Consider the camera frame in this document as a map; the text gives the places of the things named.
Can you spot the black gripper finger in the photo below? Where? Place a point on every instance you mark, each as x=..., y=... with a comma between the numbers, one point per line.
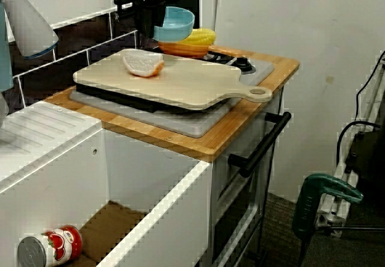
x=145, y=20
x=159, y=14

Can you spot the light blue plastic bowl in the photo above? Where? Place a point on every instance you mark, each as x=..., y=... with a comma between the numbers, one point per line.
x=174, y=31

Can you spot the white toy bread slice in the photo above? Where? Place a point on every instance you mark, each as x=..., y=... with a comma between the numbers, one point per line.
x=141, y=64

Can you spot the orange toy frying pan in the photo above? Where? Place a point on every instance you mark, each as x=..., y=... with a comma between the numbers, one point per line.
x=183, y=50

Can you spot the yellow toy corn cob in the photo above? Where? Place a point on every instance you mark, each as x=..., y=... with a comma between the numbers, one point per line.
x=204, y=37

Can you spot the dark tile backsplash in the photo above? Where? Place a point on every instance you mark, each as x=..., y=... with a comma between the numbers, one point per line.
x=84, y=38

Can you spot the black burner grate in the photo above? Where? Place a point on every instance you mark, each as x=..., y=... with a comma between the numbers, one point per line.
x=120, y=98
x=221, y=59

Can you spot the black stove knob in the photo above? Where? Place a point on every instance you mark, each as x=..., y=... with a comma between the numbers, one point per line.
x=245, y=65

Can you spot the grey toy stove top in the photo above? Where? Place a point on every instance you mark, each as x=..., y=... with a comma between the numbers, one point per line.
x=186, y=122

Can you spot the wooden countertop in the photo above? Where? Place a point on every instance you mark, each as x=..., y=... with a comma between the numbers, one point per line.
x=234, y=122

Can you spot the white toy kitchen cabinet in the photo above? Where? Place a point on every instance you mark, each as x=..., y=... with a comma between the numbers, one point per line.
x=218, y=170

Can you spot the green clamp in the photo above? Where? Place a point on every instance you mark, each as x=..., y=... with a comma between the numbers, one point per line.
x=309, y=201

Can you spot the tomato print tin can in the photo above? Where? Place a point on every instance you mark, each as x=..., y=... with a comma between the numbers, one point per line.
x=57, y=243

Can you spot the dark box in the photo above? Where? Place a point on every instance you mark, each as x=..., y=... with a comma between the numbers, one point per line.
x=370, y=158

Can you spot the aluminium frame profile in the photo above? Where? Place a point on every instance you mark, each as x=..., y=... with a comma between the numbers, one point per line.
x=329, y=216

